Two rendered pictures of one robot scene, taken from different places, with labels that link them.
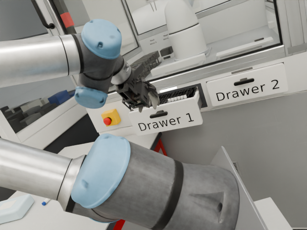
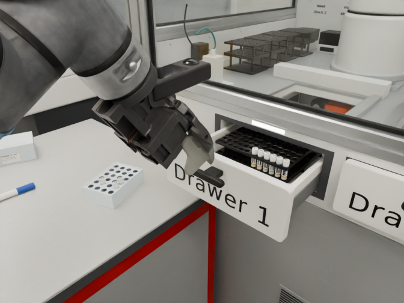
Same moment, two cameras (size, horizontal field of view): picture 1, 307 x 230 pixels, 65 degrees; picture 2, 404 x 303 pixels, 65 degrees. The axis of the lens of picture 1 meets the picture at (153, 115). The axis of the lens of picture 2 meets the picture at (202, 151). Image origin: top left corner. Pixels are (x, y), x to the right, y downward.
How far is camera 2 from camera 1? 42 cm
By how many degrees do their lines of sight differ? 18
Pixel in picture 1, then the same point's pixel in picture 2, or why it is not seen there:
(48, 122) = not seen: hidden behind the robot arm
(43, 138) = (67, 91)
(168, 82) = (275, 115)
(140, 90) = (157, 131)
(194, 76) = (329, 133)
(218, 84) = (368, 179)
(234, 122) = (359, 258)
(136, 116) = not seen: hidden behind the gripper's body
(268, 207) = not seen: outside the picture
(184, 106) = (263, 191)
